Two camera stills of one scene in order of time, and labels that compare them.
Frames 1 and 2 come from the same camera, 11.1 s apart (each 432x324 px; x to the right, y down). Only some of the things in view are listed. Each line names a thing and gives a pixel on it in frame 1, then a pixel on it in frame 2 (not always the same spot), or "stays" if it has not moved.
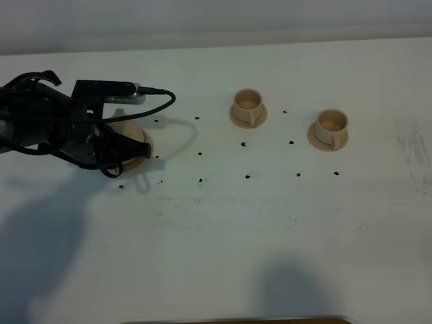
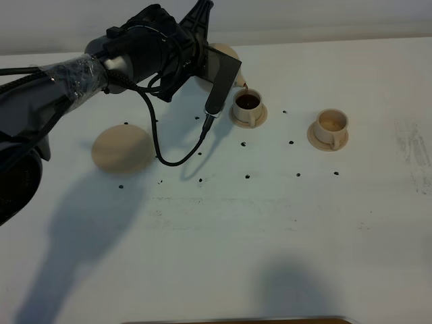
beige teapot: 130,127 → 227,50
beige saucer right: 317,143 stays
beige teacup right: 331,126 stays
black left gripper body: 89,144 → 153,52
